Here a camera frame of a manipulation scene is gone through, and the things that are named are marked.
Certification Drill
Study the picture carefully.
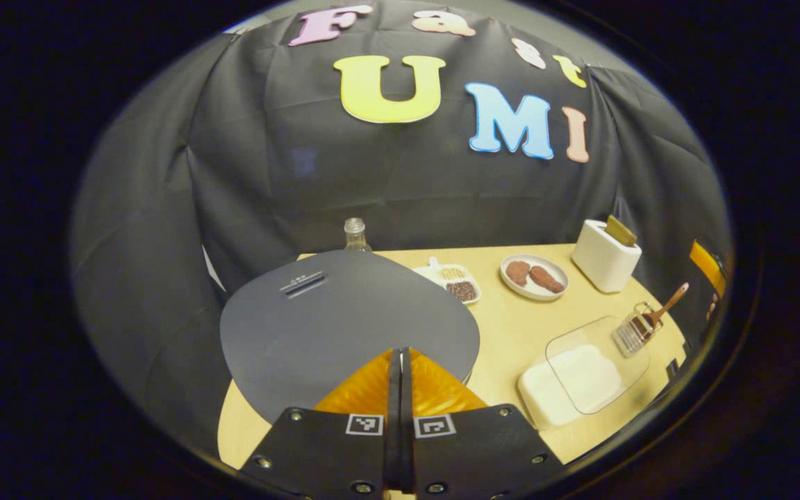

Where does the dark grey rice cooker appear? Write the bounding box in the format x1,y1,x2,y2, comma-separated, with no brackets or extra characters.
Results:
219,250,481,424

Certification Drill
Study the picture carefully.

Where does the white rice container clear lid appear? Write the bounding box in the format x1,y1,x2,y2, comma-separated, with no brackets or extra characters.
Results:
517,316,651,430

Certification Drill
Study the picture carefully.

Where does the black backdrop cloth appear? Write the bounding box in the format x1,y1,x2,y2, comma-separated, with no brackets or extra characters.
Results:
70,0,734,445

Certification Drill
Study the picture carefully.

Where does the white divided bean dish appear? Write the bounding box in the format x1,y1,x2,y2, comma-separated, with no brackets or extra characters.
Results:
414,257,482,306

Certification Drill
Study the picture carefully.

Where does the small glass bottle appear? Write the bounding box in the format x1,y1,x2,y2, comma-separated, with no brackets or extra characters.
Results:
343,217,373,253

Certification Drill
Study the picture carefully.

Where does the brown wooden spoon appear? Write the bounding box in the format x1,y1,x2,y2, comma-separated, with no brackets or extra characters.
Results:
633,282,690,341

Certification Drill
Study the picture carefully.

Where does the white toaster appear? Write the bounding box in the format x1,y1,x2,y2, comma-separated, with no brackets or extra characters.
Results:
571,219,642,294

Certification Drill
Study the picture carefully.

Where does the round white plate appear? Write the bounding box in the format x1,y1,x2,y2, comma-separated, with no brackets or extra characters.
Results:
499,253,570,301

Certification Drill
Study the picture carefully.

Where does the brown toast slice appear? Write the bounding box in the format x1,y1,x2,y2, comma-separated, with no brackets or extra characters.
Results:
606,215,638,247

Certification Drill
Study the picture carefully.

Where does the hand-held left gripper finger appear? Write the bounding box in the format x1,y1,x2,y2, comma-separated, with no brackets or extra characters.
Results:
400,347,567,500
240,347,401,500

